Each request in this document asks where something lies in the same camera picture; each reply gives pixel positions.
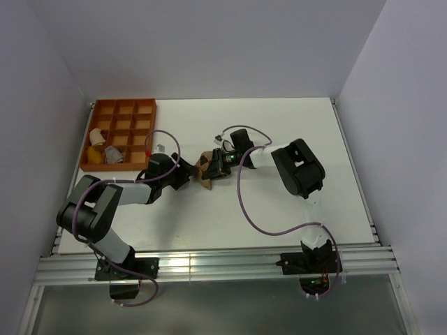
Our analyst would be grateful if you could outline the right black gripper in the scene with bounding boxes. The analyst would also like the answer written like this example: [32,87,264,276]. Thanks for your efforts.
[203,149,242,181]

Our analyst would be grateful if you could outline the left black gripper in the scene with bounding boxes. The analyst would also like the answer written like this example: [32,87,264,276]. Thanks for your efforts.
[159,153,198,190]

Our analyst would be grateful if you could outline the tan argyle sock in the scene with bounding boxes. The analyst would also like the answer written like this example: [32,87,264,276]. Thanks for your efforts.
[195,151,213,191]

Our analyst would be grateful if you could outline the grey sock red stripes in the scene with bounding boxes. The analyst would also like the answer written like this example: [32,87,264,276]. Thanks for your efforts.
[105,146,124,164]

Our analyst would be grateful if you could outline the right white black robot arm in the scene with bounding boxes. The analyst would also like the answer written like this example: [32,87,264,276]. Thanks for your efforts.
[201,125,337,272]

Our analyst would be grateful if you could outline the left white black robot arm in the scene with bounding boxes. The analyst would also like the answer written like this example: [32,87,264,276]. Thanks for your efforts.
[56,153,198,278]

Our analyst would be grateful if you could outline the orange compartment tray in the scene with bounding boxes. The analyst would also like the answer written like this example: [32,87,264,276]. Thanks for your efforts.
[80,98,157,172]

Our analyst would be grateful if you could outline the rolled yellow sock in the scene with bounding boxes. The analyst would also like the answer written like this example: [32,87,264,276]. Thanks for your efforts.
[87,147,103,165]

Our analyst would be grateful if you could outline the rolled beige sock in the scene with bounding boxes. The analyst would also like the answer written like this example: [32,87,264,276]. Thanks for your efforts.
[89,128,105,147]

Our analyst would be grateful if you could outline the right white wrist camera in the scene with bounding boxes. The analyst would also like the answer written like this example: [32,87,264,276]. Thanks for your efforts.
[214,134,224,145]

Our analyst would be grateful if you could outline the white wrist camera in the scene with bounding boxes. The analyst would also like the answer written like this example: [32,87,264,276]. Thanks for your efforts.
[214,134,224,145]
[145,144,166,157]

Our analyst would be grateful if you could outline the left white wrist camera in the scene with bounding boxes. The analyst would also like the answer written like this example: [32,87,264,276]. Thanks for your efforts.
[145,144,166,157]

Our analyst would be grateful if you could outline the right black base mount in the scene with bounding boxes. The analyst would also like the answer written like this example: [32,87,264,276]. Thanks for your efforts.
[275,252,343,275]

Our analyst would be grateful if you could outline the black box under rail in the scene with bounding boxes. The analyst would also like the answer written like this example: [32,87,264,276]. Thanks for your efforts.
[109,283,140,301]

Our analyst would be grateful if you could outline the aluminium frame rail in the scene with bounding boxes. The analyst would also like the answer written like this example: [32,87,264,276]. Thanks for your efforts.
[33,244,400,286]

